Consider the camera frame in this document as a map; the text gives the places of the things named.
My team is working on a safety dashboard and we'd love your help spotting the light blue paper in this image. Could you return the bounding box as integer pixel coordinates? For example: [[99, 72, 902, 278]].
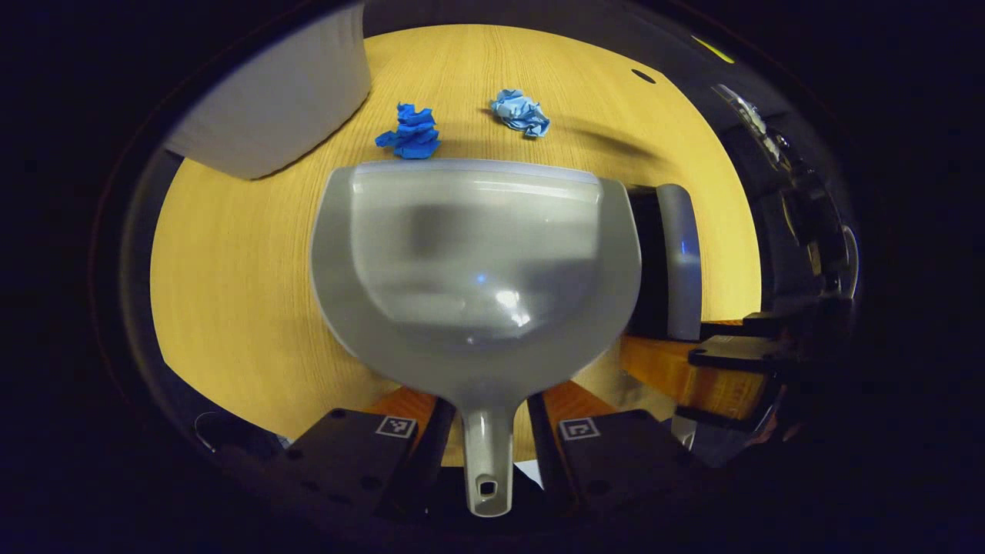
[[490, 88, 552, 139]]

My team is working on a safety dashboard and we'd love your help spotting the white garbage bin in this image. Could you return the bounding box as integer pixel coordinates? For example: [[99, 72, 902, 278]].
[[165, 4, 372, 181]]

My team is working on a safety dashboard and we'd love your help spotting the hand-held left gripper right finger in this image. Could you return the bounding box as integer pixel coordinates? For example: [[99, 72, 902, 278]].
[[526, 380, 716, 528]]

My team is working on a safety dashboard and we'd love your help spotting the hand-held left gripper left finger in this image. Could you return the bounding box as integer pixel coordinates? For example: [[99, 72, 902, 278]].
[[265, 385, 460, 532]]

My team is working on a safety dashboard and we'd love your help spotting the dark blue paper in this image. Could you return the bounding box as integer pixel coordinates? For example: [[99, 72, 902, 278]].
[[375, 102, 442, 161]]

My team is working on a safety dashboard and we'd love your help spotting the wooden desktop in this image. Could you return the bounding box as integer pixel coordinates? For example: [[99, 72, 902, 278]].
[[150, 23, 763, 466]]

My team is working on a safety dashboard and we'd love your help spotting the small grey broom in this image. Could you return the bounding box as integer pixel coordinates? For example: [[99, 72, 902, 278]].
[[625, 183, 703, 343]]

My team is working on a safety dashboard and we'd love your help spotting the grey dustpan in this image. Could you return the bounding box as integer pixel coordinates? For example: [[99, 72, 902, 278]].
[[310, 158, 643, 518]]

